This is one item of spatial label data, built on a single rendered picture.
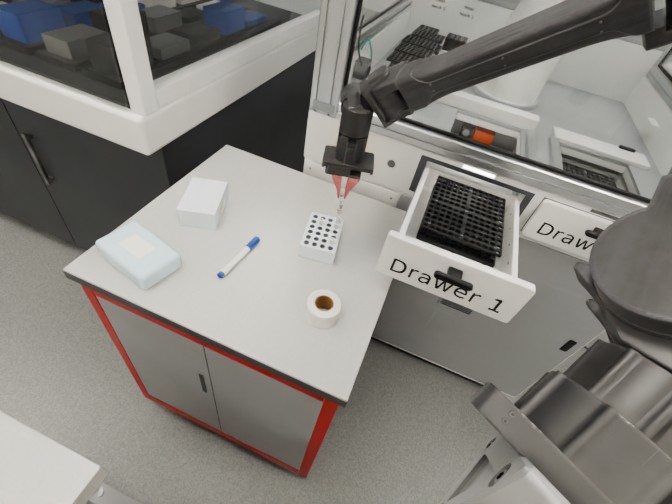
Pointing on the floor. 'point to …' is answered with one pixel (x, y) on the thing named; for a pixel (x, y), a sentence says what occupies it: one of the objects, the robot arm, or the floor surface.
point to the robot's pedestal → (48, 470)
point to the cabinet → (549, 338)
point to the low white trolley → (249, 308)
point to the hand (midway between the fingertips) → (342, 194)
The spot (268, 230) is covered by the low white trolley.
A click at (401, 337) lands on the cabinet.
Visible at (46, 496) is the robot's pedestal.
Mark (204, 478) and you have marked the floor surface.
